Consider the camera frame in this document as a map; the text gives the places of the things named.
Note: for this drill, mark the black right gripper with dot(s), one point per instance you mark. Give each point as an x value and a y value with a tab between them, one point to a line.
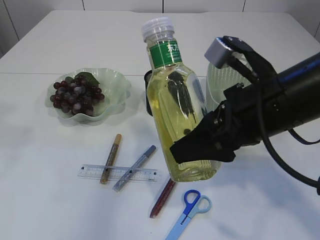
231	125

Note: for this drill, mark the yellow tea drink bottle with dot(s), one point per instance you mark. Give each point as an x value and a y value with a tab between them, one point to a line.
165	58

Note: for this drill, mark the purple artificial grape bunch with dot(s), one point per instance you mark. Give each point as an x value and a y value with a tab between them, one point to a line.
77	95

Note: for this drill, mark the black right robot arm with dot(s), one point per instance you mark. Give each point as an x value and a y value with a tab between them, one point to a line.
289	99

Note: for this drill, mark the green woven plastic basket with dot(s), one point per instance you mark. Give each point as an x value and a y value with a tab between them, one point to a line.
218	80

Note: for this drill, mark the red marker pen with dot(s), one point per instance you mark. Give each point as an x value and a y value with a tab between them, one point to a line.
162	199

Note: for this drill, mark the green wavy plastic plate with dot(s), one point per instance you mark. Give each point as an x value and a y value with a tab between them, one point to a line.
114	86

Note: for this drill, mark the clear plastic ruler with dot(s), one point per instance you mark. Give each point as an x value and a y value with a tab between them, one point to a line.
118	173

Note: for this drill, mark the gold marker pen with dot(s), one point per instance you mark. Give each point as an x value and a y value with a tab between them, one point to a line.
111	159

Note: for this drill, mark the silver blue marker pen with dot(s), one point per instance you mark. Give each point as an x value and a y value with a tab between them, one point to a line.
137	166

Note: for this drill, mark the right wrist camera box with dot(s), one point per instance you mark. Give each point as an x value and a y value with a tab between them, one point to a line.
222	49

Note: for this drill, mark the blue handled scissors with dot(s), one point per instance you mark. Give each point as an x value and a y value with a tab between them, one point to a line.
200	205

